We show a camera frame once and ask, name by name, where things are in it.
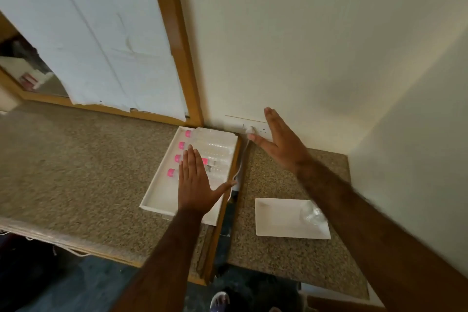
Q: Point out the person's left hand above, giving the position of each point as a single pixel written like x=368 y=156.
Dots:
x=193 y=191

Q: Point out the person's right hand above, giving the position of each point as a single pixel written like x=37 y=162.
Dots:
x=287 y=147

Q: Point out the person's right thumb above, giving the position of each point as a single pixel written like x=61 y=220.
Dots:
x=259 y=140

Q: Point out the person's left thumb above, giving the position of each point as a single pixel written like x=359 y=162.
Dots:
x=225 y=188

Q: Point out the person's left little finger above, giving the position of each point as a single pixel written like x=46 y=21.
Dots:
x=182 y=169

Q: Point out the person's left middle finger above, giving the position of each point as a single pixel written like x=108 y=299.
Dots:
x=199 y=165

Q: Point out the person's right forearm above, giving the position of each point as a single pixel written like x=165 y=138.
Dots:
x=373 y=238

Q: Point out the person's left forearm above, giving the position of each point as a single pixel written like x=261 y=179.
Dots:
x=168 y=260

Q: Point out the clear tube with pink cap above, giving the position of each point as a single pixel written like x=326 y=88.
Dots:
x=210 y=166
x=182 y=145
x=188 y=134
x=178 y=158
x=171 y=172

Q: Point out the white plug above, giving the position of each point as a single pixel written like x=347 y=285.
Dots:
x=250 y=129

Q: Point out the wooden counter divider strip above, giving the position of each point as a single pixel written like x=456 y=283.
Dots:
x=223 y=209

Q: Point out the large white plastic tray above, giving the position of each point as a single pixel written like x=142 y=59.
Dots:
x=164 y=194

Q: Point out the small white flat tray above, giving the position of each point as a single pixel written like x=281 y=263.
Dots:
x=281 y=220

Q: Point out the clear crumpled plastic bag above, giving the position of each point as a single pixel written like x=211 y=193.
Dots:
x=313 y=213

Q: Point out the person's shoe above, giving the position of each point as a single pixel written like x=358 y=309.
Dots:
x=220 y=300

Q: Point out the white paper sheet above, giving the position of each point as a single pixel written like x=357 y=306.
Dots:
x=109 y=30

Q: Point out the red and white box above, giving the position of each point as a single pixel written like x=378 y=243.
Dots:
x=31 y=79

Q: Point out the white wall socket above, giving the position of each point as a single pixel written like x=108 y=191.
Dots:
x=237 y=127

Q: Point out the wooden window frame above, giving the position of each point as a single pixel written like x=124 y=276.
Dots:
x=175 y=41

